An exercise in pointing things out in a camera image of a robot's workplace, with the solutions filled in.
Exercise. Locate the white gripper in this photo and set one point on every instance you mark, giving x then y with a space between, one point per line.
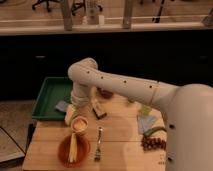
70 114

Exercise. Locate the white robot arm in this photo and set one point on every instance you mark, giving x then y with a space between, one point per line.
187 111

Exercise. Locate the paper cup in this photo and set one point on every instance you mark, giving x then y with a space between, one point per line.
79 125

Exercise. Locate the green plastic tray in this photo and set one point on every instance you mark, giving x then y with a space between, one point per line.
53 90

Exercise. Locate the yellow corn cob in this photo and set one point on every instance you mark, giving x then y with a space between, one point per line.
73 149

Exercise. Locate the red bowl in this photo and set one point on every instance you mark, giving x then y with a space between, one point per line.
83 149

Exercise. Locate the silver fork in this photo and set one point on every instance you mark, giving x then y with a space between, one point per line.
97 157

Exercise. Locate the blue cloth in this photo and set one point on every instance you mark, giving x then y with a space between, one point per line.
145 122

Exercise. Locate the light green small object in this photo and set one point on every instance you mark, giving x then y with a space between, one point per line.
146 109

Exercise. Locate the dark grape bunch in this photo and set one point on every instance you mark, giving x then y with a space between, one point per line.
153 143

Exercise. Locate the green pepper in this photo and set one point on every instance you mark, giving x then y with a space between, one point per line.
153 130

